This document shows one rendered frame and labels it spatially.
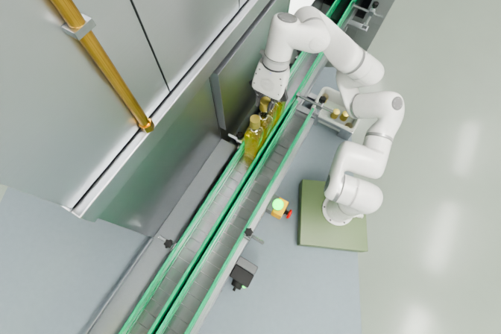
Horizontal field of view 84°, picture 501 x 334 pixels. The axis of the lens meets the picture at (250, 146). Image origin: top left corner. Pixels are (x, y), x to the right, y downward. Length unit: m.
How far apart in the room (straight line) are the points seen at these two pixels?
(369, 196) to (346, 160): 0.12
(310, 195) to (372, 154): 0.36
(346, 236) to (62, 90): 1.04
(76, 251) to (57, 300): 0.17
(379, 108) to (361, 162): 0.18
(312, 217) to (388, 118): 0.48
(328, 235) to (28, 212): 1.25
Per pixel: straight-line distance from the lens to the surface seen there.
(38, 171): 0.54
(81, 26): 0.44
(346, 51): 0.86
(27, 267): 1.47
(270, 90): 0.84
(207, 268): 1.08
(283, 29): 0.73
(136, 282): 1.14
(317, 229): 1.18
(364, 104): 0.98
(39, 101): 0.48
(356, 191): 0.91
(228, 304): 1.21
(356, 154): 0.92
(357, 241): 1.22
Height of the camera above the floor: 1.95
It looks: 66 degrees down
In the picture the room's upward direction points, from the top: 2 degrees clockwise
